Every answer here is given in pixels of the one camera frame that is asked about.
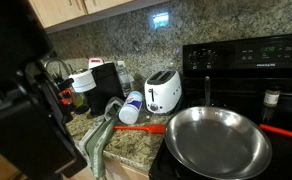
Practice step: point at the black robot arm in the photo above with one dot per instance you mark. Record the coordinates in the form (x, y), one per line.
(16, 116)

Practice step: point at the clear water tank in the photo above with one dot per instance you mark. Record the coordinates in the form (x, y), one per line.
(124, 80)

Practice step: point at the black electric stove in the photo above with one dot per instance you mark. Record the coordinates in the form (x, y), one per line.
(252, 56)

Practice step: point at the red silicone spatula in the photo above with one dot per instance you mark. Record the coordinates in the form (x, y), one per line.
(142, 128)

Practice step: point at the small spice jar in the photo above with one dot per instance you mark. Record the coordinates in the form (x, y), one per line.
(271, 97)

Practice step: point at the green soap bottle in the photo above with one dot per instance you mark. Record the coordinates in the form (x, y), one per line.
(78, 100)

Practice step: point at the stainless steel frying pan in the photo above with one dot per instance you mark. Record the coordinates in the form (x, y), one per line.
(216, 143)

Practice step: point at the white two-slot toaster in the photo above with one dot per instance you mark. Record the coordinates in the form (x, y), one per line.
(164, 93)

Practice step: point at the wooden wall cabinet door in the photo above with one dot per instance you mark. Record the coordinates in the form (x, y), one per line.
(102, 4)
(57, 11)

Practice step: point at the black and white coffee machine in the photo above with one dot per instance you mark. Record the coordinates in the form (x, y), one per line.
(106, 83)

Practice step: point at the white wall outlet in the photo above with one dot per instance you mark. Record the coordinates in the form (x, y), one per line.
(121, 63)

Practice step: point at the Lysol wipes canister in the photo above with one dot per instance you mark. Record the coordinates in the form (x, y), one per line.
(131, 108)

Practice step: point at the pink object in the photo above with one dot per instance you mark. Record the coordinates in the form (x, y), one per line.
(96, 62)

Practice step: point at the chrome kitchen faucet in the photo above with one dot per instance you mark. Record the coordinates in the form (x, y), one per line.
(57, 60)

